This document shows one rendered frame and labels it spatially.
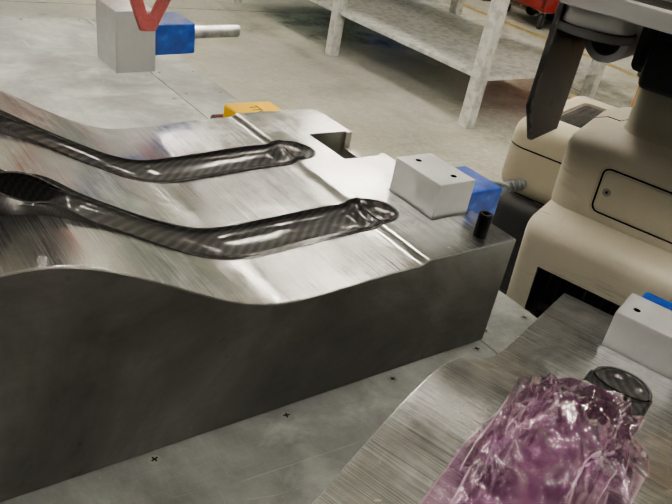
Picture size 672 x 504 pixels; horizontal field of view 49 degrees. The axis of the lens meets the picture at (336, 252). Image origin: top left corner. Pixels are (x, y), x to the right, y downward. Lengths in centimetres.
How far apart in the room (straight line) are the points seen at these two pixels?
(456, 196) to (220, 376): 22
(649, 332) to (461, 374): 17
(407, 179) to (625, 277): 33
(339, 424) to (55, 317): 20
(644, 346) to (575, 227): 33
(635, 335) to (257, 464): 25
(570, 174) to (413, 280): 39
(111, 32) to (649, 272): 56
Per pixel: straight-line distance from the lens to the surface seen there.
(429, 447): 34
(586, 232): 82
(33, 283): 34
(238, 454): 44
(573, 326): 53
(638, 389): 50
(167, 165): 57
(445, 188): 53
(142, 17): 68
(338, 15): 438
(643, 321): 51
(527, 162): 114
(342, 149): 67
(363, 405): 49
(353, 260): 47
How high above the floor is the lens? 112
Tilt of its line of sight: 29 degrees down
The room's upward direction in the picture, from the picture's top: 12 degrees clockwise
